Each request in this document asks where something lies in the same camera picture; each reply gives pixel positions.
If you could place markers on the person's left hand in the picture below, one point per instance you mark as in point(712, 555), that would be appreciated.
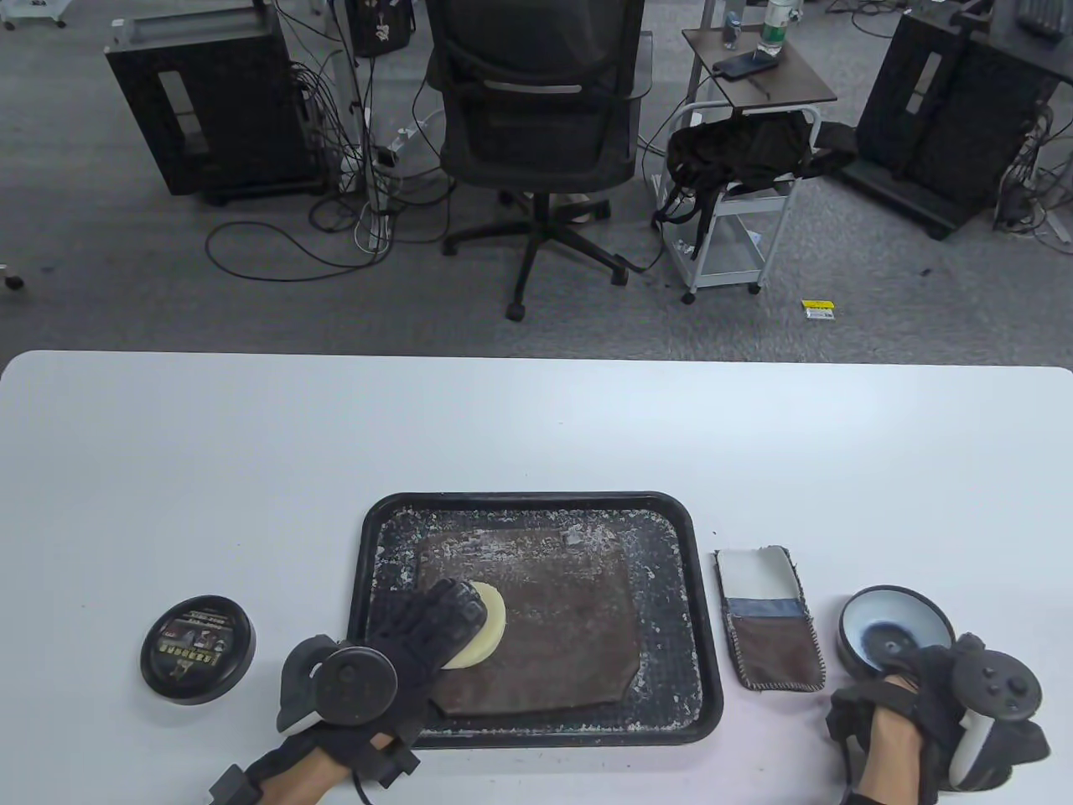
point(436, 620)

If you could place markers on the person's right hand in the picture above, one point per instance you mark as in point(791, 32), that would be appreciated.
point(935, 696)

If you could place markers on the yellow round sponge pad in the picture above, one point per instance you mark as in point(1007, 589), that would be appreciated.
point(486, 629)

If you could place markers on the black leather care cream tin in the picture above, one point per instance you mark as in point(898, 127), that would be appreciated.
point(888, 616)

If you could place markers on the brown leather bag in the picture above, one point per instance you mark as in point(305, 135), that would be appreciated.
point(570, 637)

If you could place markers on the white grey cloth swatch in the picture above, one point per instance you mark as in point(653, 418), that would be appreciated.
point(754, 570)

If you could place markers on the black round labelled tin lid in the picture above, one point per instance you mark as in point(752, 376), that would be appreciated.
point(197, 650)

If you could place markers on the person's right forearm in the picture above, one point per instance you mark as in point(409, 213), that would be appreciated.
point(884, 755)

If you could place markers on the person's left forearm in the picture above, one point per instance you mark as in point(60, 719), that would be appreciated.
point(310, 776)

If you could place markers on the black white hand controller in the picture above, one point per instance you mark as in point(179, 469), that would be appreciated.
point(352, 683)
point(997, 683)

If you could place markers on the black plastic tray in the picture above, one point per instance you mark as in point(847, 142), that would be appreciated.
point(671, 587)

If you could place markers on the white power strip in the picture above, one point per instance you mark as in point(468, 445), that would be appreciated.
point(374, 228)

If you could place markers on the yellow black sticker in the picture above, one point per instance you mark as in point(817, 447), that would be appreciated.
point(818, 309)

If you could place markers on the white rolling cart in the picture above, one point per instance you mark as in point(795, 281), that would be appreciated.
point(738, 251)

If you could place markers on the black mesh office chair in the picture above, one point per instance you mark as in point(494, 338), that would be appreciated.
point(536, 109)

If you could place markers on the white desk leg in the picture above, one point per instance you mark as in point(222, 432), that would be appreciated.
point(356, 101)

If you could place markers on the black caster wheel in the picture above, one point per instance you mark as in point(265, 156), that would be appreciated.
point(12, 281)

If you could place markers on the black wheeled cabinet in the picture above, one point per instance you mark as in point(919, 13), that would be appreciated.
point(947, 109)
point(226, 109)

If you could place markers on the black backpack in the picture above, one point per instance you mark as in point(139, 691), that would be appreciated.
point(738, 147)

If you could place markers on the black pouch white print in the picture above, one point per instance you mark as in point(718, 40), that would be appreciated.
point(377, 25)

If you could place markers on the black pen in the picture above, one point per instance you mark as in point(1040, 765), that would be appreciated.
point(759, 86)

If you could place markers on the brown side table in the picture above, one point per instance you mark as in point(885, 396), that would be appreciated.
point(788, 80)

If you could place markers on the black smartphone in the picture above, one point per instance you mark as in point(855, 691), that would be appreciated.
point(742, 65)

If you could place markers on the small clear bottle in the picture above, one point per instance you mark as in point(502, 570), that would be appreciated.
point(732, 29)

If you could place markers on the clear bottle green label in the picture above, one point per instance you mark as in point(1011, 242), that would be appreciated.
point(775, 29)

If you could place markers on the white wheeled base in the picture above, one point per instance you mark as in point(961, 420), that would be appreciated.
point(33, 10)

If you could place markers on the black wrist camera unit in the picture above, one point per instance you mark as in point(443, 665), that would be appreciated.
point(226, 784)
point(847, 713)

